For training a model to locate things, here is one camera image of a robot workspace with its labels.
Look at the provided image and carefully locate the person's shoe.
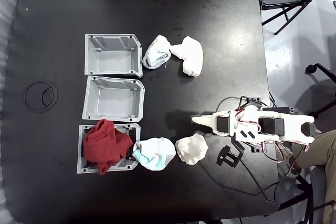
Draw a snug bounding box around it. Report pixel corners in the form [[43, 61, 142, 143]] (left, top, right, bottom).
[[277, 142, 302, 179]]

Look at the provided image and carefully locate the grey bin with red sock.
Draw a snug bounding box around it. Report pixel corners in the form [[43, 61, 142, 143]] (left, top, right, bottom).
[[76, 123, 142, 175]]

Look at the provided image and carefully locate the black chair frame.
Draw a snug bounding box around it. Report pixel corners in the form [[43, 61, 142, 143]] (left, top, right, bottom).
[[278, 173, 336, 224]]

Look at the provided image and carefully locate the teal white grey balled sock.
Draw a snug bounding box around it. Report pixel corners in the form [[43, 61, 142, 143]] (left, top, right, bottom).
[[132, 137, 176, 174]]

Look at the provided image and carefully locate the black gripper camera mount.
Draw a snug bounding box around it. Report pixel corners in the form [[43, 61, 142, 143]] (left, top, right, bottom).
[[215, 140, 246, 169]]

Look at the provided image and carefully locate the rolled grey teal sock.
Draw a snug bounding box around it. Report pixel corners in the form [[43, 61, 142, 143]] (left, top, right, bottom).
[[142, 34, 172, 70]]

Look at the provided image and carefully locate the black cable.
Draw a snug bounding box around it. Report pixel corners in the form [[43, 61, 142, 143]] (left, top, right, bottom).
[[196, 153, 305, 204]]

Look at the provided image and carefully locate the white crumpled sock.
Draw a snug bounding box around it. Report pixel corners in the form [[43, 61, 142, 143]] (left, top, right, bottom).
[[170, 36, 204, 77]]

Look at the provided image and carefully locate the person's leg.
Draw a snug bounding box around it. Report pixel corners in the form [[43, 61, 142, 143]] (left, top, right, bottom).
[[290, 130, 336, 224]]

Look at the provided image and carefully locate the round black table grommet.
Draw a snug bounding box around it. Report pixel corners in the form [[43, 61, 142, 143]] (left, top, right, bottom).
[[23, 81, 58, 114]]

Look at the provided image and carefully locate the empty grey plastic bin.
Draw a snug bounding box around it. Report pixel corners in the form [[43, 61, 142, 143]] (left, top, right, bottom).
[[84, 34, 144, 78]]

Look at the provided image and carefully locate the black table clamp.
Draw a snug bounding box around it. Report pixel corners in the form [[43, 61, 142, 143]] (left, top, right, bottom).
[[262, 105, 300, 115]]

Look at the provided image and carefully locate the dark red sock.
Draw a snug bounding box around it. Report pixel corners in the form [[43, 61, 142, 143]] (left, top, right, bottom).
[[82, 119, 134, 176]]

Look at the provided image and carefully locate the black office chair base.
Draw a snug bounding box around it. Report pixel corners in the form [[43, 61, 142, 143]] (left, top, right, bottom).
[[304, 62, 336, 121]]

